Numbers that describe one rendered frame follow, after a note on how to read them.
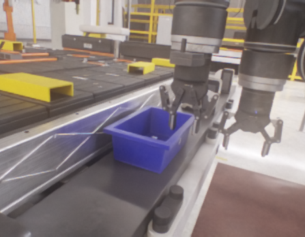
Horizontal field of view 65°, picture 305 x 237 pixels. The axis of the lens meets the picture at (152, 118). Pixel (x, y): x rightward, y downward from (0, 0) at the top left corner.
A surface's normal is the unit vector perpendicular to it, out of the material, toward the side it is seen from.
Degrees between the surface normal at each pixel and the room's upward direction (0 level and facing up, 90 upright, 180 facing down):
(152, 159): 95
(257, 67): 90
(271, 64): 90
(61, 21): 90
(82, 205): 0
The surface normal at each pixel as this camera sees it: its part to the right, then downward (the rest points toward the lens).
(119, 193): 0.09, -0.94
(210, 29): 0.31, 0.33
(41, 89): -0.41, 0.26
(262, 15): -0.95, 0.07
